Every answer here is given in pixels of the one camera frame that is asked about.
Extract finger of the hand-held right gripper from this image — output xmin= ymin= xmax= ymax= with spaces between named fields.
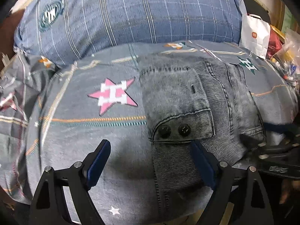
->
xmin=264 ymin=121 xmax=300 ymax=137
xmin=239 ymin=132 xmax=300 ymax=160

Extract red bag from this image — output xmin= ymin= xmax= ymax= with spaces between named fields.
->
xmin=267 ymin=27 xmax=284 ymax=59

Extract blue plaid pillow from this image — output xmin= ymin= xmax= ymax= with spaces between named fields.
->
xmin=13 ymin=0 xmax=243 ymax=67

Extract wooden headboard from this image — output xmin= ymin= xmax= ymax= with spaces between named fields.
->
xmin=0 ymin=9 xmax=25 ymax=80

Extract grey star print bedsheet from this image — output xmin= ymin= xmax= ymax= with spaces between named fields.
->
xmin=0 ymin=40 xmax=300 ymax=225

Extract person's right hand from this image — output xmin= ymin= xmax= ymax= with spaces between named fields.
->
xmin=279 ymin=178 xmax=298 ymax=205

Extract clear plastic bag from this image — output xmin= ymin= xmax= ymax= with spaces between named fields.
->
xmin=272 ymin=28 xmax=300 ymax=86

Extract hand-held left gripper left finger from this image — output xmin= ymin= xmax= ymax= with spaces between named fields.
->
xmin=30 ymin=139 xmax=111 ymax=225

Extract black bag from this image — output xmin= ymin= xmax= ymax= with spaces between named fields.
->
xmin=241 ymin=0 xmax=271 ymax=23

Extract grey denim pants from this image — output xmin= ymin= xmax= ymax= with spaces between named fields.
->
xmin=138 ymin=53 xmax=268 ymax=216

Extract wooden furniture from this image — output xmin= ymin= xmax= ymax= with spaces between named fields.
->
xmin=269 ymin=0 xmax=300 ymax=37

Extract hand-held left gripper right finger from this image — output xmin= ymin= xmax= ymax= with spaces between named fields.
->
xmin=190 ymin=140 xmax=275 ymax=225

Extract white paper bag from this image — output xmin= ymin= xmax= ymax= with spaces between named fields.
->
xmin=239 ymin=13 xmax=272 ymax=59

